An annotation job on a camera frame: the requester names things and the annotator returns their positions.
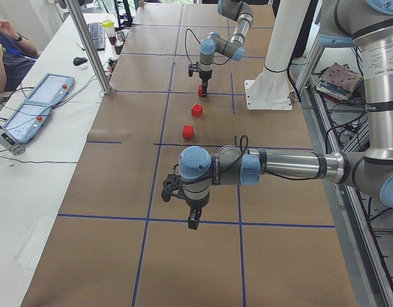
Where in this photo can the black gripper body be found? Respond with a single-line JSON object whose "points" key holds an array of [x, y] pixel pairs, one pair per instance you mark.
{"points": [[196, 204], [204, 76]]}

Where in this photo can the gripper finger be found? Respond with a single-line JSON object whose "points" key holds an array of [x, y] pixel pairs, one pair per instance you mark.
{"points": [[193, 219], [205, 84]]}

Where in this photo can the red block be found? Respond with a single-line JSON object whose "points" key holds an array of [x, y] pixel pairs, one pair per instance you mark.
{"points": [[197, 110], [188, 132]]}

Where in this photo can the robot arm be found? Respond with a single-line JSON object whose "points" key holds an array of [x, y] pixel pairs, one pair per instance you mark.
{"points": [[366, 24], [242, 14]]}

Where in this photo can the yellow lid bottle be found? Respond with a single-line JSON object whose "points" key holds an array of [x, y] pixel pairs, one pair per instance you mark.
{"points": [[108, 26]]}

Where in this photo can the black keyboard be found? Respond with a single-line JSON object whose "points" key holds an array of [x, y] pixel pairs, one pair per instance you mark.
{"points": [[97, 34]]}

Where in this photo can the black computer mouse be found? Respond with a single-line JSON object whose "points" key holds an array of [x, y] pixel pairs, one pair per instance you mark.
{"points": [[77, 61]]}

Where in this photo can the stack of books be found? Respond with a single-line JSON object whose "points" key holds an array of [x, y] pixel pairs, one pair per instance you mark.
{"points": [[338, 82]]}

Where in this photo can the upper teach pendant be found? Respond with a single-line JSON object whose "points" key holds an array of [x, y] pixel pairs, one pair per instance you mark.
{"points": [[51, 90]]}

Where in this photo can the teach pendant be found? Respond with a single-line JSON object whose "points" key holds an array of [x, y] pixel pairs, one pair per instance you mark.
{"points": [[25, 122], [51, 90]]}

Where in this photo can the lower teach pendant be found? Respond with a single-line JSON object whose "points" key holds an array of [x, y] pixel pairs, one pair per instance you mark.
{"points": [[25, 122]]}

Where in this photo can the seated person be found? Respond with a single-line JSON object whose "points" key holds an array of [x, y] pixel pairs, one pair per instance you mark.
{"points": [[17, 56]]}

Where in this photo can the handheld scanner device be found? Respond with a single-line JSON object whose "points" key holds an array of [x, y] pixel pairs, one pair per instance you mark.
{"points": [[10, 143]]}

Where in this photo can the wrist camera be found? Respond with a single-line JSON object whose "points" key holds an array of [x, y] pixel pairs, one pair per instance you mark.
{"points": [[172, 187], [192, 68]]}

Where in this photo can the white pedestal column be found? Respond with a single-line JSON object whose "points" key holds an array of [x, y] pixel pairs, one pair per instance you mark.
{"points": [[270, 90]]}

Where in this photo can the aluminium frame post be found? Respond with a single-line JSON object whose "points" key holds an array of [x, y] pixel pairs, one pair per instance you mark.
{"points": [[93, 56]]}

